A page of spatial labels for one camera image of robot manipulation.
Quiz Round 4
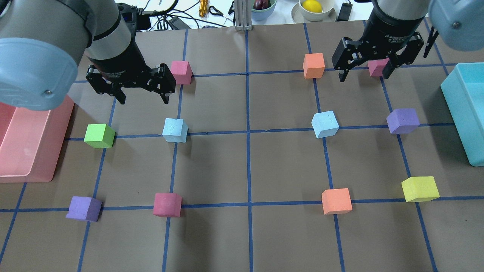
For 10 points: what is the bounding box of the left purple block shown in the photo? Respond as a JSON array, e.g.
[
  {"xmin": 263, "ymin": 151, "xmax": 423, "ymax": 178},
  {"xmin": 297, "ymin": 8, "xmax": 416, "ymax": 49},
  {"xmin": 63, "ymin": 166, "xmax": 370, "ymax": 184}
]
[{"xmin": 66, "ymin": 196, "xmax": 102, "ymax": 222}]

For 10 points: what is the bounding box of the right far pink block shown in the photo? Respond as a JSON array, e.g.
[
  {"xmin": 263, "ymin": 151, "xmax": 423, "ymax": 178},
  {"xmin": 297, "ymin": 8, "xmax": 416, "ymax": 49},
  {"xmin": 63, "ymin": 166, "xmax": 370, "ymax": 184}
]
[{"xmin": 368, "ymin": 58, "xmax": 389, "ymax": 77}]

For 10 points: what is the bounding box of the left far pink block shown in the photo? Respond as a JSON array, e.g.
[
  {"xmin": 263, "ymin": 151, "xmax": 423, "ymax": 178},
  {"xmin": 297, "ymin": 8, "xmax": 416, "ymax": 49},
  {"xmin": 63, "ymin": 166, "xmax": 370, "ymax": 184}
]
[{"xmin": 171, "ymin": 61, "xmax": 192, "ymax": 85}]

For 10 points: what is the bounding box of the orange block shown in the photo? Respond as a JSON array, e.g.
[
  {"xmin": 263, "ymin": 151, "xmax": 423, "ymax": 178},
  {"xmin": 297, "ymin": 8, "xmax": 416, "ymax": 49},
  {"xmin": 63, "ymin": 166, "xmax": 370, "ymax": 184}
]
[
  {"xmin": 303, "ymin": 53, "xmax": 326, "ymax": 79},
  {"xmin": 321, "ymin": 188, "xmax": 353, "ymax": 215}
]

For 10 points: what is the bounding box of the right purple block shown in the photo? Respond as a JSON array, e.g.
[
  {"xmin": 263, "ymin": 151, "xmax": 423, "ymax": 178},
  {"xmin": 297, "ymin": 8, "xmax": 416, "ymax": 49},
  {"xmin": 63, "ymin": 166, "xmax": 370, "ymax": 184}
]
[{"xmin": 386, "ymin": 108, "xmax": 420, "ymax": 134}]

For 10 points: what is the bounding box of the black power adapter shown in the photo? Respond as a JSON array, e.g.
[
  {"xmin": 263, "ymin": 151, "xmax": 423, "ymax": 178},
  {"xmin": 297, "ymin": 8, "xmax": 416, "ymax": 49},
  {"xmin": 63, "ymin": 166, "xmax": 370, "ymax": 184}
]
[{"xmin": 336, "ymin": 2, "xmax": 353, "ymax": 21}]

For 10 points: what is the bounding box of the near orange block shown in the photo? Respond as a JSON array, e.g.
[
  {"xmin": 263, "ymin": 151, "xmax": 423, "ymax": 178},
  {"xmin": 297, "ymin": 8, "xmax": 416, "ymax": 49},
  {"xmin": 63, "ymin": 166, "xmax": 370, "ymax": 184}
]
[{"xmin": 321, "ymin": 188, "xmax": 353, "ymax": 215}]

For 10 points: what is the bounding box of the blue bowl with fruit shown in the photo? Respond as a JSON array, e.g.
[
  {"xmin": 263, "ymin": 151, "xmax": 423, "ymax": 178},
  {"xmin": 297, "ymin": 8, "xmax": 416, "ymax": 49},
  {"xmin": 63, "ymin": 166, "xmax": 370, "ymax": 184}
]
[{"xmin": 250, "ymin": 0, "xmax": 277, "ymax": 21}]

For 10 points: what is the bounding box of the pink block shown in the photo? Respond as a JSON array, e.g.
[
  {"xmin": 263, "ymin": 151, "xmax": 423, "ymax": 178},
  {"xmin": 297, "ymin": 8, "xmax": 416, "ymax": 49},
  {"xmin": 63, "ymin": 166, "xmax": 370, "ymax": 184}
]
[
  {"xmin": 152, "ymin": 193, "xmax": 183, "ymax": 218},
  {"xmin": 368, "ymin": 58, "xmax": 389, "ymax": 77},
  {"xmin": 171, "ymin": 61, "xmax": 192, "ymax": 85}
]

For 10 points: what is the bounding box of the green block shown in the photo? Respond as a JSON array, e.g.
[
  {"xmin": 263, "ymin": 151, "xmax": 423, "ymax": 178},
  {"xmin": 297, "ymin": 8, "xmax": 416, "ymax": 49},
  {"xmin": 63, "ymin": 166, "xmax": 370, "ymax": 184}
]
[{"xmin": 84, "ymin": 124, "xmax": 116, "ymax": 148}]

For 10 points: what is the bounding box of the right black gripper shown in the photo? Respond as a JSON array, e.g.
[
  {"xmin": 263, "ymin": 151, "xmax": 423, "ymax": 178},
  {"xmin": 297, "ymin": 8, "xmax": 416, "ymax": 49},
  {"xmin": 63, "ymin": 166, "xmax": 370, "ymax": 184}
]
[{"xmin": 332, "ymin": 32, "xmax": 425, "ymax": 82}]

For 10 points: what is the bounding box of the beige bowl with lemon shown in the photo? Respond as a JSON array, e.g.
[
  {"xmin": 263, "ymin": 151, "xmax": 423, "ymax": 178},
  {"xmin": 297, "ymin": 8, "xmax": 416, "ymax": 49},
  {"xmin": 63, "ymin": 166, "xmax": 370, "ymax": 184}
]
[{"xmin": 292, "ymin": 0, "xmax": 337, "ymax": 23}]

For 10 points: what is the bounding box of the light blue block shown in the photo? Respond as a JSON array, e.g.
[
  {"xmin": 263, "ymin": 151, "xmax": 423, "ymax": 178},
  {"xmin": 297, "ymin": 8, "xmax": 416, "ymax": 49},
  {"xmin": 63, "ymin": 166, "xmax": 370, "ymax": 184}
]
[
  {"xmin": 311, "ymin": 110, "xmax": 340, "ymax": 138},
  {"xmin": 162, "ymin": 118, "xmax": 188, "ymax": 143}
]

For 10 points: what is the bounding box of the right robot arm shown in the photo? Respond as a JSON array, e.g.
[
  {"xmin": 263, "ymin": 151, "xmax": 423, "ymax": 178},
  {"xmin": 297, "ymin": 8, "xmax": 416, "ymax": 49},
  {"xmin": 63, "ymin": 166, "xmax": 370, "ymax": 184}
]
[{"xmin": 332, "ymin": 0, "xmax": 484, "ymax": 82}]

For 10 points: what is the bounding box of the brass cylinder tool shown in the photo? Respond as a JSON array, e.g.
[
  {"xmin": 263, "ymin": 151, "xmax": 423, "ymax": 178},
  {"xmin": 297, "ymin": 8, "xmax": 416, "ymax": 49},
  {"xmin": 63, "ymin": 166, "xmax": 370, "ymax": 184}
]
[{"xmin": 199, "ymin": 0, "xmax": 209, "ymax": 18}]

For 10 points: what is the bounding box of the cyan tray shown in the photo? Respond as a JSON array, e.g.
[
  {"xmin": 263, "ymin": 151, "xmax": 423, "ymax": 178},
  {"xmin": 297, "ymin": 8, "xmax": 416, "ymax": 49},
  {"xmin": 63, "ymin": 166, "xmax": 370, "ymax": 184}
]
[{"xmin": 441, "ymin": 62, "xmax": 484, "ymax": 167}]

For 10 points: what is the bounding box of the pink tray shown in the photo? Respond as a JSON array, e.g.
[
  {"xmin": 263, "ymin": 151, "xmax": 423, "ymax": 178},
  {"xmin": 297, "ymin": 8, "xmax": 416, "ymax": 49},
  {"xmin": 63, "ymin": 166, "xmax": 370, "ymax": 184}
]
[{"xmin": 0, "ymin": 96, "xmax": 74, "ymax": 184}]

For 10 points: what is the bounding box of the far orange block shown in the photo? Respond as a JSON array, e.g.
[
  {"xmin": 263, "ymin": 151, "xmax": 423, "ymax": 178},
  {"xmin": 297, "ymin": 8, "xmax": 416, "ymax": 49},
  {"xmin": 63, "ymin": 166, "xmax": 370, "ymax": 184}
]
[{"xmin": 303, "ymin": 53, "xmax": 326, "ymax": 79}]

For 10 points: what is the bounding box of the aluminium frame post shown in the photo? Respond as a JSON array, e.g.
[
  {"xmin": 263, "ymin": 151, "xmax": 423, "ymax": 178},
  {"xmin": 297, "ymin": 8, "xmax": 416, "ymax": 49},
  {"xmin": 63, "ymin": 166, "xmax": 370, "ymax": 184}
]
[{"xmin": 234, "ymin": 0, "xmax": 253, "ymax": 31}]

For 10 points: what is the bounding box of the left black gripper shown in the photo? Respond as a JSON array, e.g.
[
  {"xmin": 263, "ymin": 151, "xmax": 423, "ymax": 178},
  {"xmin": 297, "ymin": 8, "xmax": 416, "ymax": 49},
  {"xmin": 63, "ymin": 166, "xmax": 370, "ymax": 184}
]
[{"xmin": 86, "ymin": 60, "xmax": 176, "ymax": 105}]

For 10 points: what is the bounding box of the left near pink block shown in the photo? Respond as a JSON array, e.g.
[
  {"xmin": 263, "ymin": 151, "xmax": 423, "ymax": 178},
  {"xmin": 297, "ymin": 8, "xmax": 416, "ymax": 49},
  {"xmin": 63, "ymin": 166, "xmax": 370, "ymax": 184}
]
[{"xmin": 152, "ymin": 193, "xmax": 183, "ymax": 218}]

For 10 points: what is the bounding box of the yellow block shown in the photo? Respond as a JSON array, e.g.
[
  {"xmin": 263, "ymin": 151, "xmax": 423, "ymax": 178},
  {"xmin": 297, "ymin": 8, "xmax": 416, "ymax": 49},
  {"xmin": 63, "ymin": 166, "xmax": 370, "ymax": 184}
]
[{"xmin": 401, "ymin": 177, "xmax": 440, "ymax": 202}]

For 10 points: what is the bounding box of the purple block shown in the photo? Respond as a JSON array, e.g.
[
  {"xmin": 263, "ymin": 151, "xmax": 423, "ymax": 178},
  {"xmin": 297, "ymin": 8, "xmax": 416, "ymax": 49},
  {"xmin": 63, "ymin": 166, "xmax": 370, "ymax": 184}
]
[
  {"xmin": 66, "ymin": 196, "xmax": 102, "ymax": 222},
  {"xmin": 386, "ymin": 108, "xmax": 420, "ymax": 134}
]

